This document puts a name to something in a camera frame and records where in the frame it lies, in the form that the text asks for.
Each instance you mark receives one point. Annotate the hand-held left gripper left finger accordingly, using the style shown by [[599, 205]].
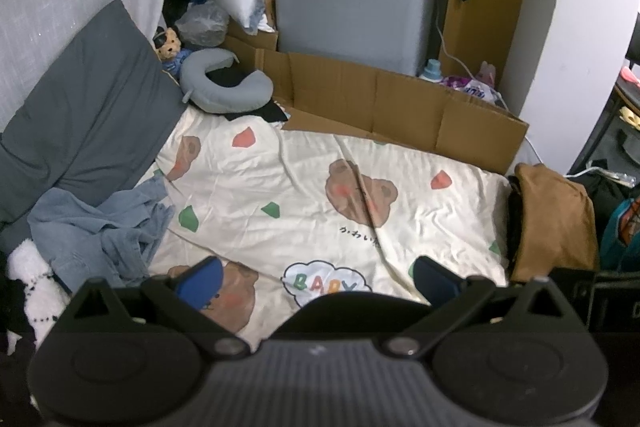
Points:
[[200, 282]]

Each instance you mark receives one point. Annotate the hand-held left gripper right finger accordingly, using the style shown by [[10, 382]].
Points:
[[435, 282]]

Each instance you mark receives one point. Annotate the brown printed t-shirt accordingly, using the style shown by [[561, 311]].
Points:
[[550, 217]]

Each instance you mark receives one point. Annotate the dark clothes pile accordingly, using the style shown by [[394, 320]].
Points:
[[607, 197]]

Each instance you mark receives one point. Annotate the teal bag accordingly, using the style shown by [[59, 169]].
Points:
[[622, 237]]

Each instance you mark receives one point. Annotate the blue denim garment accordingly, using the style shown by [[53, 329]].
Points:
[[100, 232]]

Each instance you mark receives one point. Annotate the white bear-print blanket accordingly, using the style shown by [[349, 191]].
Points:
[[290, 177]]

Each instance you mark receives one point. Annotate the white dotted fluffy blanket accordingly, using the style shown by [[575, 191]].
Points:
[[35, 287]]

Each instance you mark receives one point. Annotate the black cloth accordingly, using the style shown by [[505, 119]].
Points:
[[270, 112]]

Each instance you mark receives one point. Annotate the flattened cardboard box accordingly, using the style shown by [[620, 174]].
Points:
[[375, 97]]

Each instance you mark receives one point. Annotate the purple printed plastic packet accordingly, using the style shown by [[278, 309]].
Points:
[[470, 88]]

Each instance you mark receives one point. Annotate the grey neck pillow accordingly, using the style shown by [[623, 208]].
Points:
[[192, 82]]

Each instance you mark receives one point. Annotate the dark grey pillow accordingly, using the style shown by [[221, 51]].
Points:
[[90, 107]]

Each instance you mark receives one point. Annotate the wooden desk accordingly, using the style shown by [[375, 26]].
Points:
[[627, 94]]

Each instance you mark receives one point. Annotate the light blue detergent bottle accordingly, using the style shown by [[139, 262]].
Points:
[[431, 71]]

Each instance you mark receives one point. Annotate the pink object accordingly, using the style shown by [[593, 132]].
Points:
[[630, 76]]

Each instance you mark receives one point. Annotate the small teddy bear toy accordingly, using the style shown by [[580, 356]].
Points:
[[170, 47]]

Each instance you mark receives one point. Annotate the clear plastic bag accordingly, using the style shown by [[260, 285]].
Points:
[[202, 24]]

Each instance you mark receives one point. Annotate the upright cardboard sheet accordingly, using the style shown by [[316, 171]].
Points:
[[495, 17]]

